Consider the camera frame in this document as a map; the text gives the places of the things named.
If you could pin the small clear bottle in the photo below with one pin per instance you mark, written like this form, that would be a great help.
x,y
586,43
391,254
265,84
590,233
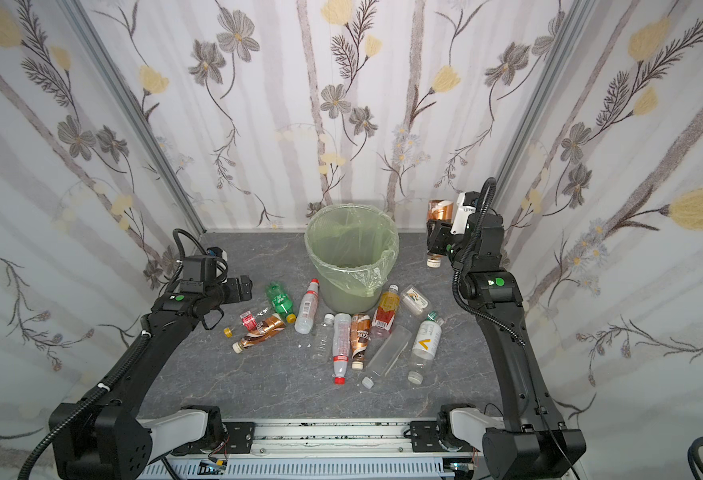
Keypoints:
x,y
324,338

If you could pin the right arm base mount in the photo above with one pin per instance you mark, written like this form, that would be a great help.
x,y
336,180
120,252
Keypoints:
x,y
441,435

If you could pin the brown label coffee bottle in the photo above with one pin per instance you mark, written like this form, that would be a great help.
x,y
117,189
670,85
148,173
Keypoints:
x,y
266,330

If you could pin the small red label bottle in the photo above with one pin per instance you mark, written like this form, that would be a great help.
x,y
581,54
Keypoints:
x,y
250,321

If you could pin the copper label short bottle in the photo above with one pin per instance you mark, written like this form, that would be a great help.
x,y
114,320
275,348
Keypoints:
x,y
439,210

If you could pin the clear bottle red label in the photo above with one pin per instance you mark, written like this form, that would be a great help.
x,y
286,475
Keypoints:
x,y
341,347

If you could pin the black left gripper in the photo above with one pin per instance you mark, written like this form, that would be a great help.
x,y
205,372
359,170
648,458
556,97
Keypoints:
x,y
242,288

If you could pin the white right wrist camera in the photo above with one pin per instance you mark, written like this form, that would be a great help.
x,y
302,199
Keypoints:
x,y
465,207

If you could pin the white label yellow V bottle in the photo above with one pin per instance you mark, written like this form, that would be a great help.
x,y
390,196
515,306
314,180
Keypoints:
x,y
425,347

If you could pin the large clear empty bottle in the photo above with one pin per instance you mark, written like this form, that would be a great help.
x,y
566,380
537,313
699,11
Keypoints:
x,y
386,356

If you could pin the white bottle red cap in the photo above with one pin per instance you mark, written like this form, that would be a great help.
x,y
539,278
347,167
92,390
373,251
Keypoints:
x,y
308,309

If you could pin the white vented cable duct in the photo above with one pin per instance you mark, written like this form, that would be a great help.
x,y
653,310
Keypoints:
x,y
319,468

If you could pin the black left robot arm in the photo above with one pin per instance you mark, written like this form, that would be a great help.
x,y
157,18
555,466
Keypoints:
x,y
101,437

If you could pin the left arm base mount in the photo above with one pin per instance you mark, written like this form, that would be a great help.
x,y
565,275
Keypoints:
x,y
221,437

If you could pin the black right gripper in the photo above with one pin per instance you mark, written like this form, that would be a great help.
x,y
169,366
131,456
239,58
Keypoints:
x,y
438,238

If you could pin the orange drink bottle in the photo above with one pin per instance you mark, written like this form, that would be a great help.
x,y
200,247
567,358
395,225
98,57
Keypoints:
x,y
382,323

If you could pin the green plastic bottle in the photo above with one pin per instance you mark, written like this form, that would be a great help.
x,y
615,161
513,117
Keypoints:
x,y
281,301

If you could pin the green lined waste bin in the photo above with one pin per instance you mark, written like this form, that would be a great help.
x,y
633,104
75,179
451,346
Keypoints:
x,y
354,248

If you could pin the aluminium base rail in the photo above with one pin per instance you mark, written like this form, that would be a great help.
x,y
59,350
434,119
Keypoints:
x,y
332,438

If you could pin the brown label milk tea bottle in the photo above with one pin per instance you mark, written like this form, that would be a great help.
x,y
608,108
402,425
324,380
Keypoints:
x,y
360,338

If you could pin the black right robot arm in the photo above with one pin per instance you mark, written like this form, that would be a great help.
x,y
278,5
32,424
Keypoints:
x,y
534,441

